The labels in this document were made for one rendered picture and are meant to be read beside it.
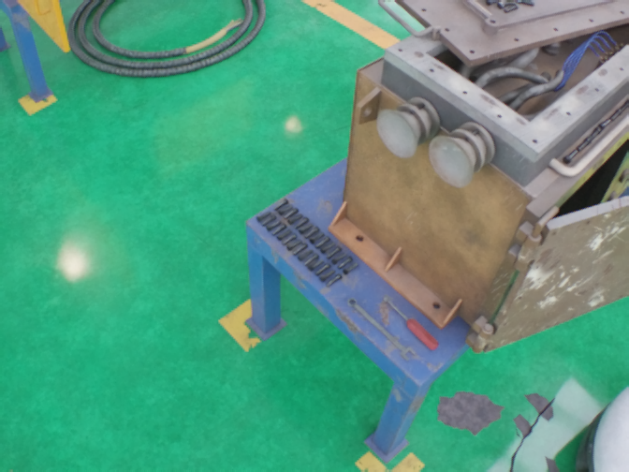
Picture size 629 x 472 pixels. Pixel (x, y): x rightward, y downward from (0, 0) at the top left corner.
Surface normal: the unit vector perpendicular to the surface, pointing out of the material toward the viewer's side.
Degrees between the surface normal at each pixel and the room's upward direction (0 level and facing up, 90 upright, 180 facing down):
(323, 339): 0
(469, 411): 0
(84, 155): 0
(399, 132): 90
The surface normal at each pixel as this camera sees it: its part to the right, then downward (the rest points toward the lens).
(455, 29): 0.03, -0.63
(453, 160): -0.75, 0.50
